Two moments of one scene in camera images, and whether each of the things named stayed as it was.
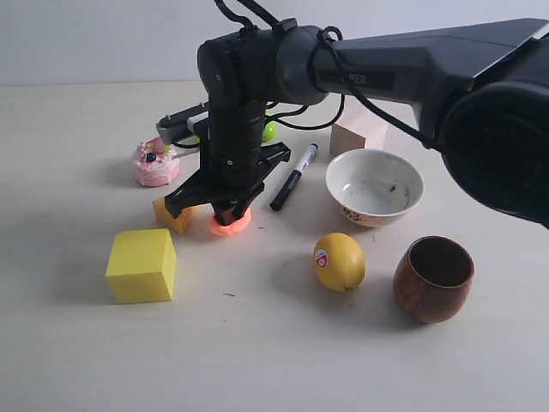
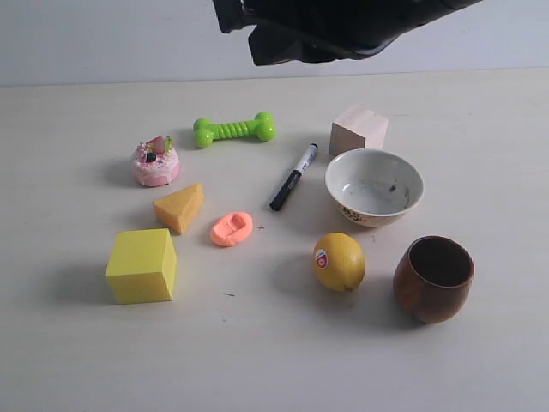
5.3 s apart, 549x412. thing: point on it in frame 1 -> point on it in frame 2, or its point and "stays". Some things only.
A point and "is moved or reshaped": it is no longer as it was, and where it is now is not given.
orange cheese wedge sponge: [183, 224] stays
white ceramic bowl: [374, 188] stays
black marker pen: [293, 178] stays
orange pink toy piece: [232, 228] is moved or reshaped
